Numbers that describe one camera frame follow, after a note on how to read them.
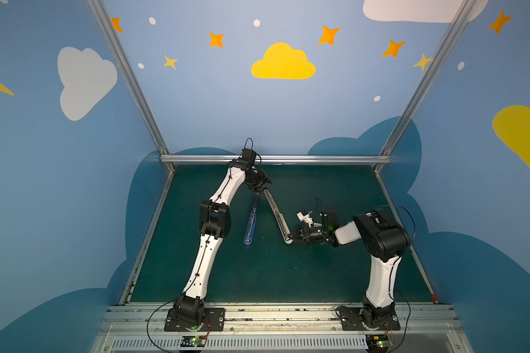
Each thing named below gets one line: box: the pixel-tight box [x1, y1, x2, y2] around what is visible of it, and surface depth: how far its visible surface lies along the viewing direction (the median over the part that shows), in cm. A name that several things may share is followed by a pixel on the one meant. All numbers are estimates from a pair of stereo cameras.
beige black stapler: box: [262, 188, 293, 245], surface depth 100 cm
